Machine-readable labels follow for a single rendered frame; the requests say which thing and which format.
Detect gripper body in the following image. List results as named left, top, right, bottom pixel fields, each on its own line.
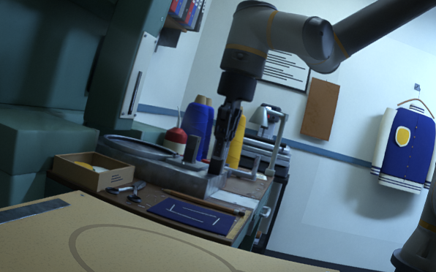
left=217, top=69, right=259, bottom=110

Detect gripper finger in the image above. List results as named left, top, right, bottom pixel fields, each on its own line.
left=230, top=106, right=244, bottom=146
left=207, top=102, right=233, bottom=176

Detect dark grey upright lever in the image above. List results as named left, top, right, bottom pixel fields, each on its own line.
left=182, top=134, right=202, bottom=165

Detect dark grey press machine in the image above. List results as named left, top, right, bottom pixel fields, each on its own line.
left=238, top=102, right=293, bottom=178

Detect grey metal carriage block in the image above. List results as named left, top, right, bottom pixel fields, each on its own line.
left=94, top=141, right=230, bottom=200

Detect white machine control plate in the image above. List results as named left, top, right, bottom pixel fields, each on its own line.
left=119, top=31, right=159, bottom=121

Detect teal chenille machine body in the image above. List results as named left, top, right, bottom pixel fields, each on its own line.
left=0, top=0, right=173, bottom=209

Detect yellow thread cone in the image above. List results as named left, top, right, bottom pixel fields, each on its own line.
left=225, top=106, right=247, bottom=170

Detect red and cream oil can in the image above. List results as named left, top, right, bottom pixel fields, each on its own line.
left=162, top=105, right=189, bottom=156

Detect grey desk lamp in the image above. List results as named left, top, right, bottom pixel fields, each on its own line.
left=248, top=105, right=290, bottom=178

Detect white paper sheet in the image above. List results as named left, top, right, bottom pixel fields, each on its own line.
left=208, top=189, right=260, bottom=210

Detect brown wooden pencil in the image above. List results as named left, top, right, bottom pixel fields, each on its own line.
left=161, top=187, right=247, bottom=217

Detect brown top teal workbench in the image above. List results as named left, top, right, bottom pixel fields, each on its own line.
left=47, top=169, right=290, bottom=253

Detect blue cloth swatch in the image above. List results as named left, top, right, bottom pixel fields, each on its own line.
left=146, top=197, right=237, bottom=237

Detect tan wooden ruler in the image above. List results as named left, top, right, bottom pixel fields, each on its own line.
left=225, top=208, right=253, bottom=241

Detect brown cork board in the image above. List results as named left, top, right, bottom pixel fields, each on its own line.
left=299, top=77, right=341, bottom=142

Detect brown cardboard box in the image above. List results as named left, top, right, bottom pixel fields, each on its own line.
left=51, top=151, right=137, bottom=194

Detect yellow round patch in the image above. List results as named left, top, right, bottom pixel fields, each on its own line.
left=73, top=160, right=95, bottom=171

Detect blue and white varsity jacket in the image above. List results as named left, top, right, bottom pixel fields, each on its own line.
left=369, top=103, right=436, bottom=196

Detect brown clothes hanger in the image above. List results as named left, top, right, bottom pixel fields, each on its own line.
left=396, top=97, right=436, bottom=121

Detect dark grey strip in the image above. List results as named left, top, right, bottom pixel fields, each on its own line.
left=0, top=197, right=71, bottom=225

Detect grey metal bracket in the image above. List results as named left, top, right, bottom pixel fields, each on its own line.
left=225, top=154, right=263, bottom=182

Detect white black framed wall notice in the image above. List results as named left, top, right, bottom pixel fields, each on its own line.
left=260, top=48, right=312, bottom=94

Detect grey oval hoop frame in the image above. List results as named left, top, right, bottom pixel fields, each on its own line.
left=102, top=133, right=181, bottom=161

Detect wall shelf with binders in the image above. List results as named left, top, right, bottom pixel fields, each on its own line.
left=154, top=0, right=209, bottom=53

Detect grey scissors black handles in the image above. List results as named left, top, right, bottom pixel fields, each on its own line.
left=104, top=180, right=148, bottom=205

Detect tan board with ring outline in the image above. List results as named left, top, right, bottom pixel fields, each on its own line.
left=0, top=190, right=342, bottom=272

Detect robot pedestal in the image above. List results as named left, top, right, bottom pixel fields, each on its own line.
left=390, top=248, right=436, bottom=272

